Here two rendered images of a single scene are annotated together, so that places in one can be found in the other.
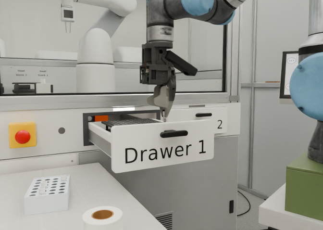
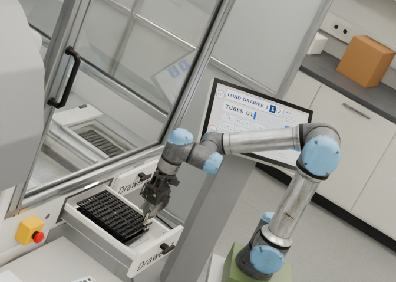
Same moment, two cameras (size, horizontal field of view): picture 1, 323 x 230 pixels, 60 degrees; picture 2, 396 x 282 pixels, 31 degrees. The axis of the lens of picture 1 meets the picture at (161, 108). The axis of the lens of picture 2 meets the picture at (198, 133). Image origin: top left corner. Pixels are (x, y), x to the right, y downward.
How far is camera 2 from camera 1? 2.10 m
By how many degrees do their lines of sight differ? 45
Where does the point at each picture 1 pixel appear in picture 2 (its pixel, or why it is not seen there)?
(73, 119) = (58, 205)
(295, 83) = (256, 255)
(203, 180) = not seen: hidden behind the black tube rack
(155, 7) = (179, 154)
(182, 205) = (95, 250)
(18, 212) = not seen: outside the picture
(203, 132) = (176, 236)
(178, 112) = (126, 177)
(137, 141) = (147, 256)
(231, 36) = (188, 94)
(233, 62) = (180, 117)
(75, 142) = (52, 222)
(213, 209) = not seen: hidden behind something
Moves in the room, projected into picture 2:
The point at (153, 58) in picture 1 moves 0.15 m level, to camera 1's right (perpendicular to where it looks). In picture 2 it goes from (161, 186) to (195, 186)
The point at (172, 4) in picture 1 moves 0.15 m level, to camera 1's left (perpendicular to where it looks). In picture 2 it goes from (195, 162) to (158, 160)
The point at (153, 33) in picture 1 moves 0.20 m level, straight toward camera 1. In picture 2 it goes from (168, 169) to (200, 206)
